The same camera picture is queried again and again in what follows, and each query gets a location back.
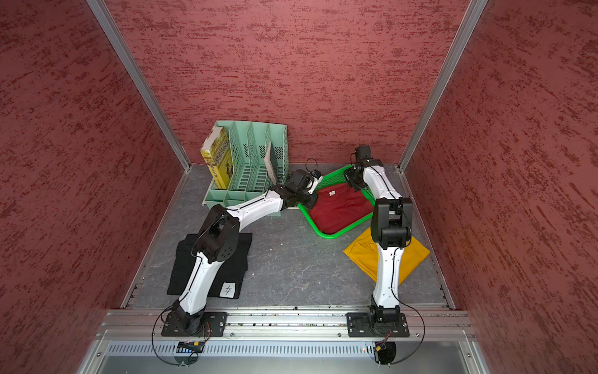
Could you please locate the red t-shirt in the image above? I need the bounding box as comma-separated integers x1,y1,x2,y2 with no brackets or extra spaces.
308,183,373,235

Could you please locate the yellow t-shirt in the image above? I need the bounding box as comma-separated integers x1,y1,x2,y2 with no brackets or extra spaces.
344,228,431,285

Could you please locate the black t-shirt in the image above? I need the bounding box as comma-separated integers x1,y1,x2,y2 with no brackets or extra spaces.
167,233,252,299

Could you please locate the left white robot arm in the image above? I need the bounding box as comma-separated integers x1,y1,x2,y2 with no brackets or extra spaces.
162,171,322,336

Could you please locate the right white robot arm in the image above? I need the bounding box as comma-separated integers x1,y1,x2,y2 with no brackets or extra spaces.
344,160,413,327

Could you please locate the thin grey book in organizer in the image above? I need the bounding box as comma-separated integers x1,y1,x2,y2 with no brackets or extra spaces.
263,141,278,185

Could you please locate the mint green file organizer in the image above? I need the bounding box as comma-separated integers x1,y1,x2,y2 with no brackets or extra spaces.
203,121,289,208

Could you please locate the yellow book in organizer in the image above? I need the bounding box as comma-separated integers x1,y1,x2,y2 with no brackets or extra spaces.
201,125,234,190

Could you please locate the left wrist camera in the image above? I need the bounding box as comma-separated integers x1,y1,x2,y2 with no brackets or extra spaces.
286,170,322,195

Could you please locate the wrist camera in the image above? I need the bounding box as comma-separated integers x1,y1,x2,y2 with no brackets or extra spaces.
286,170,322,195
354,146,372,164

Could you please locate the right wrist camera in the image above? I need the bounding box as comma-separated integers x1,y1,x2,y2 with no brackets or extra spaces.
354,146,372,164

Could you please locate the right base cable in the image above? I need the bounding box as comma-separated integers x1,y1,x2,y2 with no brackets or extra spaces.
372,289,427,366

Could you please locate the base cable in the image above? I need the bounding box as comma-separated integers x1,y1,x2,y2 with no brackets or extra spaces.
149,305,212,368
372,289,427,366

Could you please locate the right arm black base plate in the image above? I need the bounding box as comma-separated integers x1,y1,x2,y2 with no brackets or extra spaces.
346,313,411,338

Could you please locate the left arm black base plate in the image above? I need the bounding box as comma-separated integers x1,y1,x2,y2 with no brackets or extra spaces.
160,311,227,338

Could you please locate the left base cable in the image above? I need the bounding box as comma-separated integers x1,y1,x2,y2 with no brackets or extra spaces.
149,305,212,368

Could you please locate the right aluminium corner post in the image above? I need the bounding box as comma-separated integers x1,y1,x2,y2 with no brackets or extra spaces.
399,0,488,173

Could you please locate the aluminium corner post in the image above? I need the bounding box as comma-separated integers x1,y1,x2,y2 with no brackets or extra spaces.
399,0,488,173
87,0,192,173

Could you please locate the aluminium front rail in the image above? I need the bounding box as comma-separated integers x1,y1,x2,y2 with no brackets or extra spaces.
96,306,477,341

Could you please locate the left aluminium corner post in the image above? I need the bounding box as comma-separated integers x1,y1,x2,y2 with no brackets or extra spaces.
87,0,192,173

